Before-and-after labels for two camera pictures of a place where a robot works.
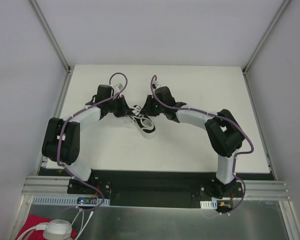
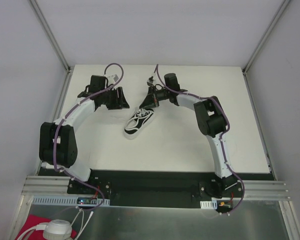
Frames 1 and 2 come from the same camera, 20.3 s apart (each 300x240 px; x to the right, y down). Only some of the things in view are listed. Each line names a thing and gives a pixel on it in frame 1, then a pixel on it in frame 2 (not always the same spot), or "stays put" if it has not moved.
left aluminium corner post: x=51 y=36 stays put
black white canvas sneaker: x=144 y=123 to x=138 y=120
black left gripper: x=122 y=107 to x=112 y=98
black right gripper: x=148 y=106 to x=152 y=95
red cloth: x=33 y=220 stays put
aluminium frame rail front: x=277 y=190 stays put
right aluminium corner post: x=281 y=10 stays put
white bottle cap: x=58 y=229 stays put
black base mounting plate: x=154 y=189 stays put
